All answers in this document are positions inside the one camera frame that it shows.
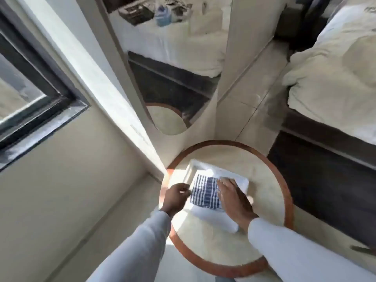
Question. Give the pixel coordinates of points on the checked cloth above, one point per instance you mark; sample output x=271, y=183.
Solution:
x=204, y=192

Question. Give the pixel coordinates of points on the person's left forearm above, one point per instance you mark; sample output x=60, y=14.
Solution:
x=138, y=252

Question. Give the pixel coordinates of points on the black-framed window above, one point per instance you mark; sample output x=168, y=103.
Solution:
x=32, y=85

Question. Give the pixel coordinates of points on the person's right forearm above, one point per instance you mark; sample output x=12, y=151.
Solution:
x=293, y=255

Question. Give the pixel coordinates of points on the oval wall mirror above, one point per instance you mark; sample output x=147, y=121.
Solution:
x=176, y=85

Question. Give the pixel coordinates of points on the bed with white duvet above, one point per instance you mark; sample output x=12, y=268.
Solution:
x=335, y=76

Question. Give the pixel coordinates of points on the person's right hand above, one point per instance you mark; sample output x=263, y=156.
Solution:
x=235, y=202

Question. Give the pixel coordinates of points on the dark bed base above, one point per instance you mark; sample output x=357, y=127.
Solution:
x=323, y=179

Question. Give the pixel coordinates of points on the person's left hand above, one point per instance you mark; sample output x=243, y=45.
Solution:
x=174, y=199

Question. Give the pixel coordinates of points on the white towel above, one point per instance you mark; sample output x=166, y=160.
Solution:
x=205, y=217

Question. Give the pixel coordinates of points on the round table with wooden rim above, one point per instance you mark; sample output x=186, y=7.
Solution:
x=264, y=185

